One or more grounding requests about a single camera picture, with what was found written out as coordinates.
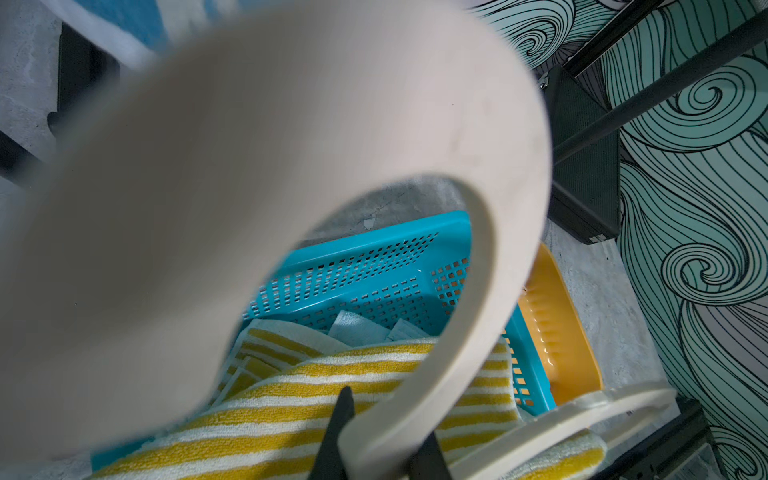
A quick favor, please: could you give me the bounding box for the orange plastic tray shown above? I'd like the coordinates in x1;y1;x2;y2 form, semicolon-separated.
519;244;604;406

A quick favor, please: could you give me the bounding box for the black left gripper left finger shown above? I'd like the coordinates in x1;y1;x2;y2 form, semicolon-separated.
308;386;355;480

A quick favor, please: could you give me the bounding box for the blue rabbit print towel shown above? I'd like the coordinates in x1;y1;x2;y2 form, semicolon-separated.
38;0;241;73

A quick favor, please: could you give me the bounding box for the teal plastic basket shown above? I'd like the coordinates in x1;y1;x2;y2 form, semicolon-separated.
89;209;557;472

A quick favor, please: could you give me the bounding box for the black clothes rack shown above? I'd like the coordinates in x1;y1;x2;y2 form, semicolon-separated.
0;0;768;193

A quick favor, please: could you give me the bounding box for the light blue terry towel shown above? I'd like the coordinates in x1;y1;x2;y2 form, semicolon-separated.
328;311;429;347

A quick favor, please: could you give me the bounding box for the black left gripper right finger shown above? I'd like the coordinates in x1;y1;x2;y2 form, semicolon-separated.
407;433;452;480

